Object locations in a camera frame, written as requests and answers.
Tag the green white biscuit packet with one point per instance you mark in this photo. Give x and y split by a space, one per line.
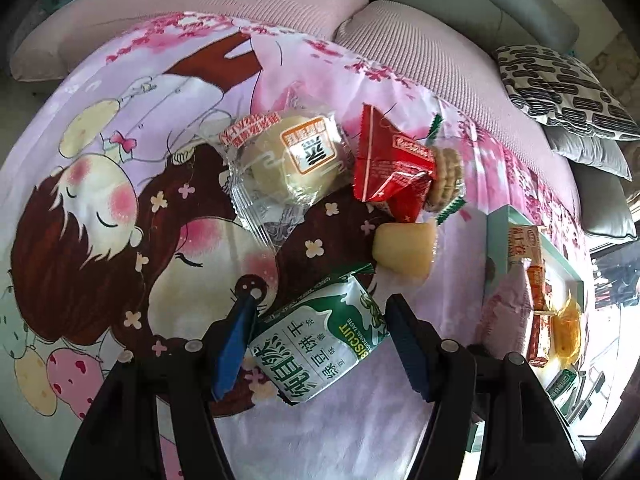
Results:
320 340

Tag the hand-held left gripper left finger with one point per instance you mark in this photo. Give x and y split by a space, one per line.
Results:
235 350

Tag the yellow corn packet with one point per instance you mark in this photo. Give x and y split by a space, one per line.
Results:
567 330

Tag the printed cartoon blanket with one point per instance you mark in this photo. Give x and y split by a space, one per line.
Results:
100 270

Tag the red puffed snack packet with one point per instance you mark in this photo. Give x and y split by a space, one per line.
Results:
390 165

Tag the yellow cake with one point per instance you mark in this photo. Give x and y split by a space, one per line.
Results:
405 247

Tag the clear green-trimmed cracker packet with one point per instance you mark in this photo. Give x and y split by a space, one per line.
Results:
445 180

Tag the pink snack packet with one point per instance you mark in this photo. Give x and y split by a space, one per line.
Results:
505 305

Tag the clear-wrapped round pastry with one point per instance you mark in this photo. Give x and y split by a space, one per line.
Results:
295 160

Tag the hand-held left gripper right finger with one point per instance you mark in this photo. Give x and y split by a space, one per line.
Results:
407 350

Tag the black white patterned pillow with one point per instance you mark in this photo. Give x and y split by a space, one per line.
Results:
555 85

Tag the grey pillow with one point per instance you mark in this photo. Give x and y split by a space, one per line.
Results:
585 150

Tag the teal cardboard tray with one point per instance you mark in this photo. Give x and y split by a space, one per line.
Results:
497 240

